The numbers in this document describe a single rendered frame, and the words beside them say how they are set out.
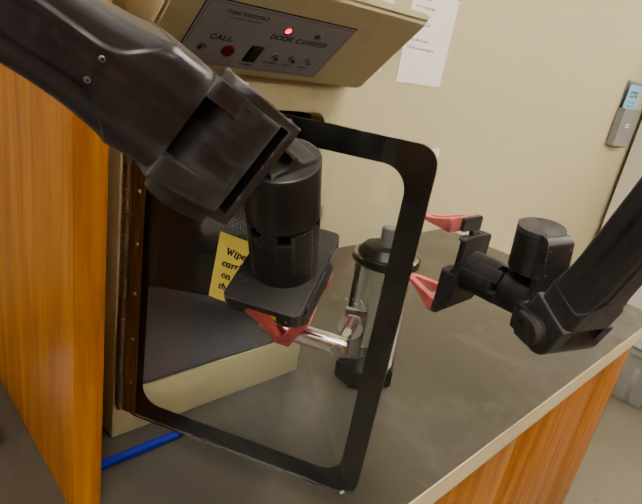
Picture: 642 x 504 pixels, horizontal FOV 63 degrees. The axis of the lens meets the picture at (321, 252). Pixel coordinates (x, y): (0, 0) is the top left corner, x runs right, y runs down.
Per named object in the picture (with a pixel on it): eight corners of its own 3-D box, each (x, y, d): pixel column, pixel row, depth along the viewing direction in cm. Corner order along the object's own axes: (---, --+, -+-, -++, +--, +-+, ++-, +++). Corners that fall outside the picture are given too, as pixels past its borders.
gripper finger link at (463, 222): (438, 198, 80) (493, 218, 74) (427, 242, 82) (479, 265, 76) (411, 201, 75) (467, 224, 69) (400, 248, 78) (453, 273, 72)
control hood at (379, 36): (121, 58, 52) (124, -57, 48) (348, 85, 74) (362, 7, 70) (180, 76, 44) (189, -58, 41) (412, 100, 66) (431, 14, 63)
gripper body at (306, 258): (223, 310, 42) (212, 243, 37) (274, 231, 49) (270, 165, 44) (298, 333, 41) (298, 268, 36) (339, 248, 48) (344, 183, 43)
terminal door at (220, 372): (126, 408, 67) (140, 82, 53) (355, 495, 60) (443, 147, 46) (122, 412, 66) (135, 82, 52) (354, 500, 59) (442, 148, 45)
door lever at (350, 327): (274, 314, 55) (277, 292, 54) (361, 341, 53) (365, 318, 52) (252, 337, 50) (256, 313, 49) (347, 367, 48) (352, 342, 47)
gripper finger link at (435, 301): (427, 241, 82) (479, 264, 76) (417, 282, 85) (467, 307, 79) (400, 247, 78) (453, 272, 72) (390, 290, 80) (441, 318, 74)
